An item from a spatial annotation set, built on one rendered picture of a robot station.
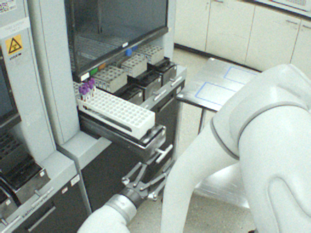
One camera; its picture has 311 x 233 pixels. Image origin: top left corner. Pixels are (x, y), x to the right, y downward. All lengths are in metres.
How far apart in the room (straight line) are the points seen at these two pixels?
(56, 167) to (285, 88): 0.80
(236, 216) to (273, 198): 1.47
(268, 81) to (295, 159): 0.17
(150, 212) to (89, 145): 0.79
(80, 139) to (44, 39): 0.44
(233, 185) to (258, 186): 1.23
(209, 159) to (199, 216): 1.25
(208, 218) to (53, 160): 1.05
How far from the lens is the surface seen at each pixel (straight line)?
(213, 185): 1.54
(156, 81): 1.30
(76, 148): 1.06
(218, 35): 3.26
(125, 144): 0.99
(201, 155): 0.51
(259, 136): 0.37
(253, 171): 0.35
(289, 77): 0.44
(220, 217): 1.76
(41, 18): 0.84
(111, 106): 1.02
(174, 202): 0.60
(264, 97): 0.42
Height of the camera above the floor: 1.46
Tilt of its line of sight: 38 degrees down
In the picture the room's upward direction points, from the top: 3 degrees clockwise
